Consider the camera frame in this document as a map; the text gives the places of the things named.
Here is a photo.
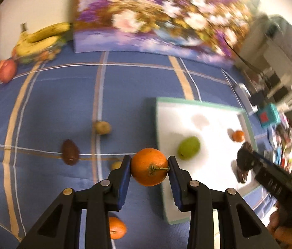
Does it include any black cable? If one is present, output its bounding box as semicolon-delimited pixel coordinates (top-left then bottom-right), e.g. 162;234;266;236
222;35;266;77

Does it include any colourful clutter pile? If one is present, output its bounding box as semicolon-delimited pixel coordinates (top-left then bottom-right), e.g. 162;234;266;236
266;123;292;166

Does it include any small orange tangerine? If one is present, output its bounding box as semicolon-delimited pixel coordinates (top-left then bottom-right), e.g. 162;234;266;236
232;130;245;142

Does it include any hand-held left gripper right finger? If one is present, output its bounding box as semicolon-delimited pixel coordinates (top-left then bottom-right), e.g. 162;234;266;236
167;156;281;249

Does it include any orange with stem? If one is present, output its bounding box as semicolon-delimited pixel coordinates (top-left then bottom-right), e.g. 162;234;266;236
130;148;168;187

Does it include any yellow banana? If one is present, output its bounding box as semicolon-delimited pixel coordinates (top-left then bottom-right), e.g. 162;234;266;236
28;23;71;43
15;22;60;57

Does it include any wrinkled dark brown fruit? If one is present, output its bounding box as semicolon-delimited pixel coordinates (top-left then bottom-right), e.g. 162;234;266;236
236;142;254;170

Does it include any large red apple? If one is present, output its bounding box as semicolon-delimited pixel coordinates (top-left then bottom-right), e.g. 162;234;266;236
0;59;17;83

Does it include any elongated dark brown fruit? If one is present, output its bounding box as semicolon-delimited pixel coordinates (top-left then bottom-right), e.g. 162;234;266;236
236;170;248;184

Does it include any black power adapter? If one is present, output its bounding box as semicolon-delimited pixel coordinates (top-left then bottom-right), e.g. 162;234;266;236
250;91;266;107

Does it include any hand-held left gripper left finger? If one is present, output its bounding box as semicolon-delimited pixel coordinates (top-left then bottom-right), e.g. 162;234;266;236
16;155;133;249

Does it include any smooth dark brown fruit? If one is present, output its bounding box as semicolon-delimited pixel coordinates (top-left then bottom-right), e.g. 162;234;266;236
61;139;80;166

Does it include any clear plastic fruit container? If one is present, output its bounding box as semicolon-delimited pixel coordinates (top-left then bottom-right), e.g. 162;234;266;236
18;38;67;64

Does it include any round green mango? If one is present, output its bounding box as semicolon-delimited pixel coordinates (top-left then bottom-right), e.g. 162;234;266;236
177;136;201;160

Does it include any round orange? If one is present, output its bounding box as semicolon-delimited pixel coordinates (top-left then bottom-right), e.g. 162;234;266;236
109;216;127;240

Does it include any white tray with teal rim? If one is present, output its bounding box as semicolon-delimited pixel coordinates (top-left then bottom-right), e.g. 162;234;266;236
154;97;263;225

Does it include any flower painting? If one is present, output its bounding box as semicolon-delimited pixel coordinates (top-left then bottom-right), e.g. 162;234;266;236
72;0;255;68

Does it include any teal box with red label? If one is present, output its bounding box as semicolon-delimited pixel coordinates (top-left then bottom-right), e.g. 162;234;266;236
258;103;282;129

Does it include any person's right hand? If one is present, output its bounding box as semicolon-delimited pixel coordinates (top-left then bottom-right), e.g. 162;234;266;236
266;210;292;248

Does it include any white power strip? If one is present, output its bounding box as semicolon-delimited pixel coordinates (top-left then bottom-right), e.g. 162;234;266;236
235;83;259;116

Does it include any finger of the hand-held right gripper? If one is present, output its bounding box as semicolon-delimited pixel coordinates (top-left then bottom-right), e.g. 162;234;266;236
247;150;292;195

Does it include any white furniture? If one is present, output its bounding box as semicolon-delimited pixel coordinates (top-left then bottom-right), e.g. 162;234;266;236
239;14;292;104

